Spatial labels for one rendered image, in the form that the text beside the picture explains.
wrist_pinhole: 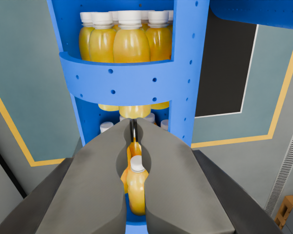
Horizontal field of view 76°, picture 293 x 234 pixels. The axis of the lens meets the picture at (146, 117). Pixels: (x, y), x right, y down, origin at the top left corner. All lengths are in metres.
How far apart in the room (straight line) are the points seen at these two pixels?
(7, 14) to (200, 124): 1.75
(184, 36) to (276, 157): 2.43
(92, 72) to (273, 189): 2.94
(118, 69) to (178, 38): 0.10
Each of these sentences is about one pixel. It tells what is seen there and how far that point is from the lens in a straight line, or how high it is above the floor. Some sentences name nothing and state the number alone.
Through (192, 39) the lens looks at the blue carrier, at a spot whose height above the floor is 1.20.
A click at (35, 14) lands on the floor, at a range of 1.64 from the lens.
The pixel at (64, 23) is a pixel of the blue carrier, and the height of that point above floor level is 1.07.
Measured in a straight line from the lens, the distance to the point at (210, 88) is 1.59.
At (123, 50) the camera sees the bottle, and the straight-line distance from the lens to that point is 0.33.
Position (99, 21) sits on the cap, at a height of 1.12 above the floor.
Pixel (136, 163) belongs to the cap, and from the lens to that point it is 0.48.
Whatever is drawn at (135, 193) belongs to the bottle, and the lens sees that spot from 0.54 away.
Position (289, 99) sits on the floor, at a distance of 2.22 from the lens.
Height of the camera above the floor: 1.50
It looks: 59 degrees down
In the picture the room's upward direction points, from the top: 172 degrees clockwise
